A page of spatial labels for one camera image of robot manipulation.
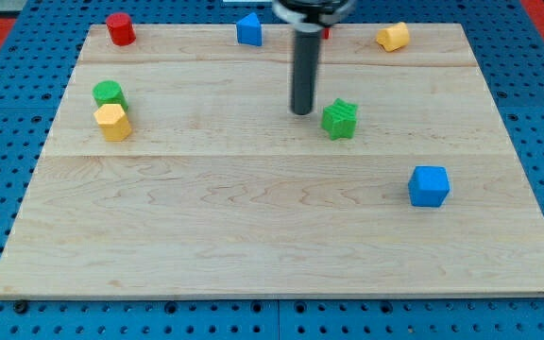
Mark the silver black round tool mount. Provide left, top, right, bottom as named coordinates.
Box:
left=271, top=0, right=356, bottom=32

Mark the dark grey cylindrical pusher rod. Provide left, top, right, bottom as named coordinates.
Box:
left=290, top=29, right=321, bottom=115

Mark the blue cube block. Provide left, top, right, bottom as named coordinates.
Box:
left=408, top=165, right=451, bottom=208

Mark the yellow hexagon block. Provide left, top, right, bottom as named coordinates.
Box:
left=93, top=104, right=132, bottom=142

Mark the blue triangular prism block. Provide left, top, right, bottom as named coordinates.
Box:
left=235, top=12, right=263, bottom=46

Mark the green star block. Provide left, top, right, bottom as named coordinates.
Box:
left=321, top=98, right=358, bottom=141

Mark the yellow heart-shaped block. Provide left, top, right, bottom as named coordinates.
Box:
left=376, top=22, right=410, bottom=52

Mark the light wooden board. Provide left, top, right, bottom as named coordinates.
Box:
left=0, top=24, right=544, bottom=300

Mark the red cylinder block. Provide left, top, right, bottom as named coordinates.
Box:
left=105, top=12, right=136, bottom=46

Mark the green cylinder block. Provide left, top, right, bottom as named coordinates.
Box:
left=92, top=80, right=128, bottom=111

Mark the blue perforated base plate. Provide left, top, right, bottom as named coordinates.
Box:
left=0, top=1, right=544, bottom=339

